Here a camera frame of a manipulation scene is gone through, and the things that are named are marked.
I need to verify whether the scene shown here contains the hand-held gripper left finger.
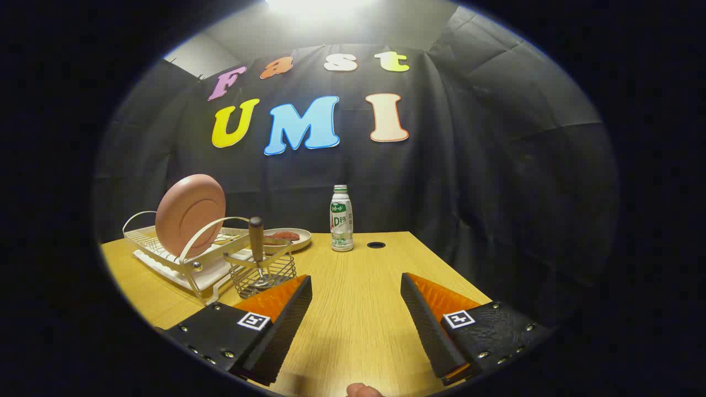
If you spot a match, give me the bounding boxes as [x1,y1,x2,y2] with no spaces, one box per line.
[160,275,313,387]

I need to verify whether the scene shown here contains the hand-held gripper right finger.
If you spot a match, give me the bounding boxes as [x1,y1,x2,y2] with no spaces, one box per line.
[400,272,552,387]

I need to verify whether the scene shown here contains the metal wire basket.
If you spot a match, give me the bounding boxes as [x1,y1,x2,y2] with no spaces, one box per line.
[223,243,297,299]

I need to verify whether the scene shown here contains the wooden handled metal spoon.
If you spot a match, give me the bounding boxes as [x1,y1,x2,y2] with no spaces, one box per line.
[248,217,275,290]

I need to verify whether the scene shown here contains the white wire dish rack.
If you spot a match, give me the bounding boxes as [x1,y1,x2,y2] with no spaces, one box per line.
[122,211,287,307]

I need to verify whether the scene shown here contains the pink plate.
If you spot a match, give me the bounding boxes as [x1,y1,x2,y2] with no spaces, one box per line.
[155,174,227,258]

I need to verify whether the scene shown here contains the beige plate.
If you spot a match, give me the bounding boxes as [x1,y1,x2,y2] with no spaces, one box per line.
[264,228,312,254]

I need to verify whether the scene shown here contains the white green drink bottle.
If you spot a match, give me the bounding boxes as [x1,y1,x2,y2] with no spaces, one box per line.
[330,185,354,253]

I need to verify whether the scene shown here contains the black backdrop cloth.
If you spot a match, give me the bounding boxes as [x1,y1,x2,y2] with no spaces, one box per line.
[94,6,621,331]

